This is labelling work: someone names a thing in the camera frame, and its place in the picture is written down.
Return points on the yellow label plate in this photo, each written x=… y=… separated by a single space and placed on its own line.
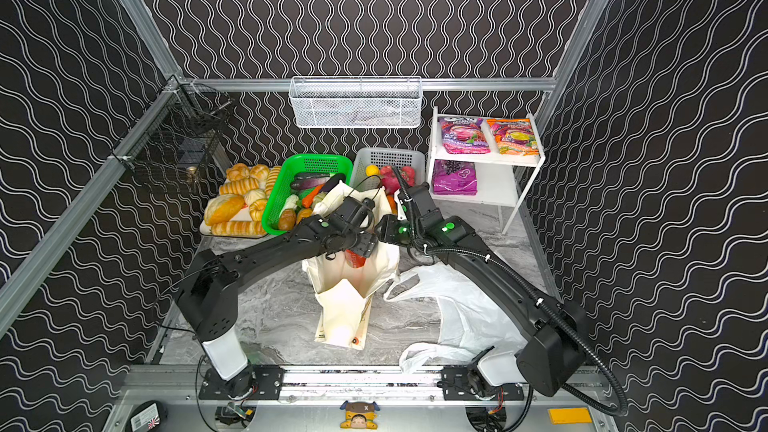
x=570 y=416

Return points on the green plastic basket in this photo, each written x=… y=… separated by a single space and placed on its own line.
x=293 y=166

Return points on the purple eggplant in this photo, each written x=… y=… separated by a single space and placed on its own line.
x=332 y=182

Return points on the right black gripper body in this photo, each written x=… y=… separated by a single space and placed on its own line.
x=389 y=231

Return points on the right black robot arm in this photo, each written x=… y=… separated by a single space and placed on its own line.
x=556 y=333

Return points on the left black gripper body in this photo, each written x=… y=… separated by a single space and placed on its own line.
x=365 y=240

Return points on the red soda can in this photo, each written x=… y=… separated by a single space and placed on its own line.
x=354 y=260

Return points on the cream canvas tote bag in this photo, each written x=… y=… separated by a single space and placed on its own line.
x=345 y=293

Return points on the pink dragon fruit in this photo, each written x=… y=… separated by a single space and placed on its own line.
x=389 y=180

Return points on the orange carrot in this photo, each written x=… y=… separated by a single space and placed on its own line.
x=307 y=201

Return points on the white bread tray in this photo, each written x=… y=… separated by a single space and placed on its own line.
x=255 y=201

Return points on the purple candy bag top shelf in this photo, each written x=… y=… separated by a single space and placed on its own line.
x=463 y=135

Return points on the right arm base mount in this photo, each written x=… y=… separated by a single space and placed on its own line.
x=463 y=383

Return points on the purple snack bag shelf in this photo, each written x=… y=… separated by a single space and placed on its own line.
x=454 y=178

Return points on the cartoon figure sticker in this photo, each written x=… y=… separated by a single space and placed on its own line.
x=359 y=415

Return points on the yellow lemon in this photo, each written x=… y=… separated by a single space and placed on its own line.
x=372 y=170

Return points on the yellow potato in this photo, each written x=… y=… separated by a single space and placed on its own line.
x=304 y=213

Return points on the white wire wall basket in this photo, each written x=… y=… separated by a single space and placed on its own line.
x=356 y=101

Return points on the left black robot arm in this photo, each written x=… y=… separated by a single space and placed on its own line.
x=208 y=295

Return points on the long striped bread front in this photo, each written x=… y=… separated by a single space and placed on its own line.
x=242 y=229

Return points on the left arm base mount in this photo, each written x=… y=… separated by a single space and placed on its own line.
x=263 y=382

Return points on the brown potato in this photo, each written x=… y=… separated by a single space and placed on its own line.
x=287 y=220

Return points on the large golden bread loaf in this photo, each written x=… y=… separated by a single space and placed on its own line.
x=223 y=208

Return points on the white two-tier shelf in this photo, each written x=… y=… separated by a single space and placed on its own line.
x=503 y=180

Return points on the orange candy bag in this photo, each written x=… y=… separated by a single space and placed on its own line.
x=514 y=137

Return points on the white plastic grocery bag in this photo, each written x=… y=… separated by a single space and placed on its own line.
x=470 y=322

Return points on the white plastic fruit basket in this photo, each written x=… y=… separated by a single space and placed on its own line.
x=384 y=157

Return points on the black wire wall basket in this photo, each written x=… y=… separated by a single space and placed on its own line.
x=175 y=155

